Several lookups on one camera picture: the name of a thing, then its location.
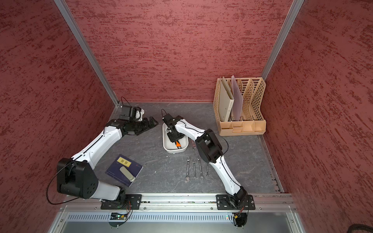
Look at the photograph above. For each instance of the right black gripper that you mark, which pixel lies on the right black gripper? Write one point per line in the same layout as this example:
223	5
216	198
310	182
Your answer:
173	139

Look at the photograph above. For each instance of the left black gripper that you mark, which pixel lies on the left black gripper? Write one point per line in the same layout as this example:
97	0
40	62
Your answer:
146	126

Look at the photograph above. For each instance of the white plastic storage box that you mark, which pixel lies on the white plastic storage box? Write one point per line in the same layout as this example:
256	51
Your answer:
173	147

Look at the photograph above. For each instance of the long silver combination wrench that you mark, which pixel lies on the long silver combination wrench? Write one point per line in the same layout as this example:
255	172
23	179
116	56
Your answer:
187	178

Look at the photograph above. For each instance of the silver end wrench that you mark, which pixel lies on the silver end wrench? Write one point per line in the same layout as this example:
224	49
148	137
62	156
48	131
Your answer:
200	169

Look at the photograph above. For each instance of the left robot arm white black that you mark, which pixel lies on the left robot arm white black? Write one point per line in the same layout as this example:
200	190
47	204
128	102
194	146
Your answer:
75	176

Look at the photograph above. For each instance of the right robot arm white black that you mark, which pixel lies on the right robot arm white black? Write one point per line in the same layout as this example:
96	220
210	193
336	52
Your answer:
210	150

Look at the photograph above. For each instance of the dark blue book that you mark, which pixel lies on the dark blue book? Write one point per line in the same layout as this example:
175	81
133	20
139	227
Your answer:
114	172

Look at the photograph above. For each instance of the beige file folder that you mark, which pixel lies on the beige file folder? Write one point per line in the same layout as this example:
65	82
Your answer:
226	100

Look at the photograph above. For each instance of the purple file folder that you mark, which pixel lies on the purple file folder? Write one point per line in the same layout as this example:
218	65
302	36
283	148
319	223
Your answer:
238	99

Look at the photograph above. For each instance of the beige plastic file organizer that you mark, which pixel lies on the beige plastic file organizer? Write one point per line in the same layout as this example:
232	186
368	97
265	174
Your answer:
251	121

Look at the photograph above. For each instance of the adjustable wrench orange handle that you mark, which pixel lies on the adjustable wrench orange handle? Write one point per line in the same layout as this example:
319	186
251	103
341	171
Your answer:
178	145

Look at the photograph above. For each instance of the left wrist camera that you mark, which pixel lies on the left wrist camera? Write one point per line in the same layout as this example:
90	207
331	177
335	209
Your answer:
130	113

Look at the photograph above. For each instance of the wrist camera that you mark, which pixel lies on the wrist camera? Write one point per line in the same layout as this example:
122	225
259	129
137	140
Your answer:
130	113
168	119

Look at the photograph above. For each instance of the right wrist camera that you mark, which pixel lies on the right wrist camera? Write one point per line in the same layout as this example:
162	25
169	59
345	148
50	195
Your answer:
168	119

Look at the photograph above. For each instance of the aluminium front rail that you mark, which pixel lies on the aluminium front rail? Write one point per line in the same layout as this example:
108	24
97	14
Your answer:
190	202

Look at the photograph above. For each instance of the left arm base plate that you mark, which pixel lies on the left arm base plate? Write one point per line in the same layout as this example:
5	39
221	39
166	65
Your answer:
124	202

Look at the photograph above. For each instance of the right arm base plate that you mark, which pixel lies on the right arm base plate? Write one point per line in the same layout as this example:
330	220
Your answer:
227	202

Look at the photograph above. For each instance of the left aluminium corner post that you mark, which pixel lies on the left aluminium corner post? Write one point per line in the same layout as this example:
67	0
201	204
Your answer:
72	24

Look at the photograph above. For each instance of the aluminium corner post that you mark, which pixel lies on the aluminium corner post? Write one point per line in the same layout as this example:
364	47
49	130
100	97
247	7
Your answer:
286	27
72	24

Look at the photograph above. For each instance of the right aluminium corner post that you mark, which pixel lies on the right aluminium corner post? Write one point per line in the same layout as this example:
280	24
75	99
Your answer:
286	27

